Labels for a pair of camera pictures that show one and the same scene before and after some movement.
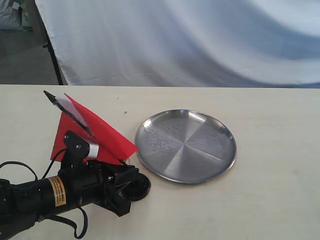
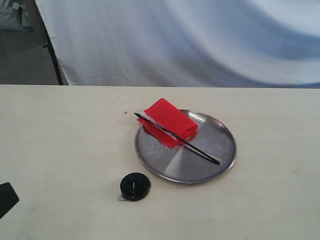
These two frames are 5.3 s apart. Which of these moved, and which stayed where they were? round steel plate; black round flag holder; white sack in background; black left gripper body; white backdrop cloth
Moved: black left gripper body
Stayed: white backdrop cloth; black round flag holder; round steel plate; white sack in background
